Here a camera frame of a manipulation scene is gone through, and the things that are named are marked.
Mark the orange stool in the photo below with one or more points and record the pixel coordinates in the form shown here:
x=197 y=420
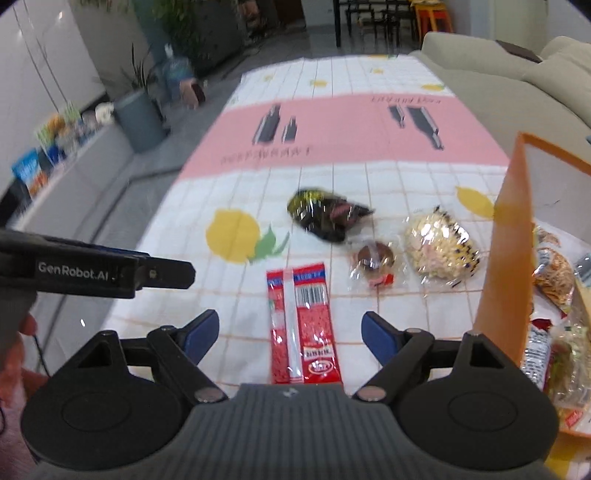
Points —
x=432 y=16

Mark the dark dining table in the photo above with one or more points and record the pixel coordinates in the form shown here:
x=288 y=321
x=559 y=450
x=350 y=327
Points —
x=387 y=15

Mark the pink white picnic mat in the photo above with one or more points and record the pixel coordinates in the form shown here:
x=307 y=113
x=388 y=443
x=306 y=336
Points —
x=383 y=132

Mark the sliced bread loaf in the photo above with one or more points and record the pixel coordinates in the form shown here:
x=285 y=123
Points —
x=568 y=384

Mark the grey round planter pot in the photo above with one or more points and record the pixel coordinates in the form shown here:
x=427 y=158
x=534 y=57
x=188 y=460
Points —
x=140 y=121

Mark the pink small heater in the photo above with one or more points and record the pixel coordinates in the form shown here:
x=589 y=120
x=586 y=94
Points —
x=191 y=93

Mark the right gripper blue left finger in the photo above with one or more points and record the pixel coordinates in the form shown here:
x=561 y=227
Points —
x=199 y=335

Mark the black and yellow snack bag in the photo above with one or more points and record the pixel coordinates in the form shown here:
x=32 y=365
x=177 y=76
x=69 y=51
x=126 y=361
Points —
x=326 y=215

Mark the popcorn snack bag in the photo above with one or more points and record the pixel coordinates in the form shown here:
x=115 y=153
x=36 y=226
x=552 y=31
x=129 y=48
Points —
x=440 y=248

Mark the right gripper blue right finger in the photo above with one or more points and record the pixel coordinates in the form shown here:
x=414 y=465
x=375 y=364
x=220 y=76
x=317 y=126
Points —
x=383 y=340

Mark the chocolate bun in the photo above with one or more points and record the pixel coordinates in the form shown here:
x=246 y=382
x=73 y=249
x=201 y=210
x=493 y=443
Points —
x=375 y=263

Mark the peanut snack bag red trim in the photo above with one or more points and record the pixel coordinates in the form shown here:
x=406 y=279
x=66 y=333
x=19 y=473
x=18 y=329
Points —
x=553 y=273

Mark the blue snack bag on shelf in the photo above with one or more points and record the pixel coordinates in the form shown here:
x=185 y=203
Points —
x=29 y=171

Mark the person's left hand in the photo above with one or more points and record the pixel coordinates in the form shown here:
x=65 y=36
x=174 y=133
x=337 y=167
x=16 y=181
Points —
x=13 y=375

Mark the orange cardboard box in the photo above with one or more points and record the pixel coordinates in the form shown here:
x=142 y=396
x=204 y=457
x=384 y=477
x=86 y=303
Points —
x=547 y=183

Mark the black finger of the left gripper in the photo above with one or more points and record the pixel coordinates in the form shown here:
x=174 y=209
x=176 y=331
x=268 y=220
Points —
x=162 y=273

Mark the beige sofa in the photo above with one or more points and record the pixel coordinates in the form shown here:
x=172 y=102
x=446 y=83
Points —
x=508 y=94

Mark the red snack packet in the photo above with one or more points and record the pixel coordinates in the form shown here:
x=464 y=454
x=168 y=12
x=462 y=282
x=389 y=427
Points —
x=302 y=340

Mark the blue water jug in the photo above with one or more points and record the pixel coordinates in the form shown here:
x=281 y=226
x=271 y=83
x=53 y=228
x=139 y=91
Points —
x=174 y=70

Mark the white low tv cabinet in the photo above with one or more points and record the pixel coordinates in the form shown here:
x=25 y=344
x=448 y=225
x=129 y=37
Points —
x=75 y=192

